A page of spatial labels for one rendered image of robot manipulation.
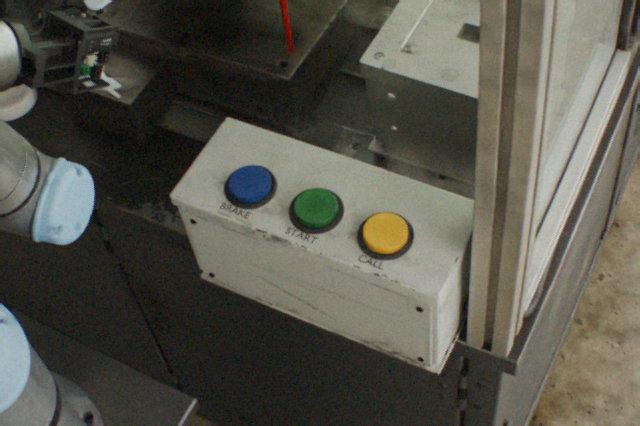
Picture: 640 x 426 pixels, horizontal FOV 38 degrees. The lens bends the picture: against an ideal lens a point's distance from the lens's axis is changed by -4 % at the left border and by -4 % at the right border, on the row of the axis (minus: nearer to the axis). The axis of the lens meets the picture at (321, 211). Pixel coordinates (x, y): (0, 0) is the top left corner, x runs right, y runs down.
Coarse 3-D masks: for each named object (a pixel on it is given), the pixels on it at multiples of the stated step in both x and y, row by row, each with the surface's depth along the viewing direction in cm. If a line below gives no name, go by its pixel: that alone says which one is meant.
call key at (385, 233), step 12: (372, 216) 87; (384, 216) 86; (396, 216) 86; (372, 228) 86; (384, 228) 86; (396, 228) 85; (372, 240) 85; (384, 240) 85; (396, 240) 85; (384, 252) 85
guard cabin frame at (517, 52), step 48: (480, 0) 60; (528, 0) 58; (624, 0) 106; (480, 48) 63; (528, 48) 61; (624, 48) 112; (480, 96) 67; (528, 96) 65; (480, 144) 71; (528, 144) 68; (576, 144) 104; (480, 192) 76; (528, 192) 73; (576, 192) 103; (480, 240) 81; (528, 240) 82; (480, 288) 87; (528, 288) 94; (480, 336) 93
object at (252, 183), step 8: (240, 168) 91; (248, 168) 91; (256, 168) 91; (232, 176) 91; (240, 176) 91; (248, 176) 91; (256, 176) 91; (264, 176) 90; (232, 184) 90; (240, 184) 90; (248, 184) 90; (256, 184) 90; (264, 184) 90; (232, 192) 90; (240, 192) 90; (248, 192) 90; (256, 192) 89; (264, 192) 90; (240, 200) 90; (248, 200) 89; (256, 200) 90
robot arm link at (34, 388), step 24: (0, 312) 77; (0, 336) 76; (24, 336) 80; (0, 360) 75; (24, 360) 78; (0, 384) 75; (24, 384) 78; (48, 384) 84; (0, 408) 76; (24, 408) 79; (48, 408) 83
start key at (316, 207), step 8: (304, 192) 89; (312, 192) 89; (320, 192) 89; (328, 192) 89; (296, 200) 88; (304, 200) 88; (312, 200) 88; (320, 200) 88; (328, 200) 88; (296, 208) 88; (304, 208) 88; (312, 208) 88; (320, 208) 88; (328, 208) 87; (336, 208) 88; (296, 216) 88; (304, 216) 87; (312, 216) 87; (320, 216) 87; (328, 216) 87; (304, 224) 87; (312, 224) 87; (320, 224) 87
